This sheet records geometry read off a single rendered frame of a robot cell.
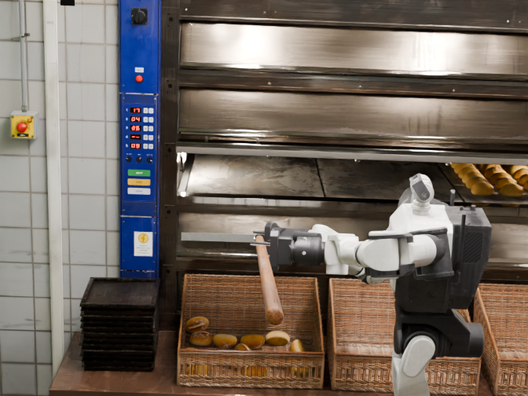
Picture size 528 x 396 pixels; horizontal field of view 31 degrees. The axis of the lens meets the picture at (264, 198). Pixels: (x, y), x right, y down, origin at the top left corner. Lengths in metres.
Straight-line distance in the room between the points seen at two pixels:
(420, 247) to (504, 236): 1.46
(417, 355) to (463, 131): 1.12
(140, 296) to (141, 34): 1.01
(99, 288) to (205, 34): 1.08
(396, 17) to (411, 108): 0.37
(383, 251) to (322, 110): 1.34
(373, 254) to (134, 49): 1.56
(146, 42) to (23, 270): 1.09
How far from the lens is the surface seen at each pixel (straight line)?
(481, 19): 3.88
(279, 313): 1.59
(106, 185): 3.93
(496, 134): 3.94
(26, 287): 4.14
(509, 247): 4.10
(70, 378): 3.75
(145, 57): 3.77
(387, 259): 2.59
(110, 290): 3.83
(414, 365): 3.15
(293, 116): 3.82
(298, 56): 3.77
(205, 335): 3.95
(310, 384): 3.67
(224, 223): 3.95
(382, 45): 3.81
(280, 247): 2.83
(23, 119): 3.85
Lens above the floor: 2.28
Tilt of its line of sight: 16 degrees down
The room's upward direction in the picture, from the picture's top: 2 degrees clockwise
